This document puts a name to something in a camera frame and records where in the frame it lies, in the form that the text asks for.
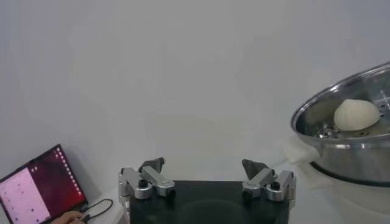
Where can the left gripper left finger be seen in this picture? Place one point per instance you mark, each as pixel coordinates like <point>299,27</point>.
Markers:
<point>158,182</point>

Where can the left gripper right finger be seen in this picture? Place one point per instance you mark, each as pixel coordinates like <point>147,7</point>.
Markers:
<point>259,181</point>

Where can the white steamed baozi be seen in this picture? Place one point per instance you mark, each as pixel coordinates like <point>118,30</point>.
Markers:
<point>356,115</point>

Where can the stainless steel steamer basket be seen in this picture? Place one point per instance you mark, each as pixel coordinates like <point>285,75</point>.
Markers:
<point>350,158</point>

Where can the person's hand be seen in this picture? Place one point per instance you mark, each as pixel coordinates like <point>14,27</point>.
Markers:
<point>68,217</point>

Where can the laptop with red screen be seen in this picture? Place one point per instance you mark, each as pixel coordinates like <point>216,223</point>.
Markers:
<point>61,182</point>

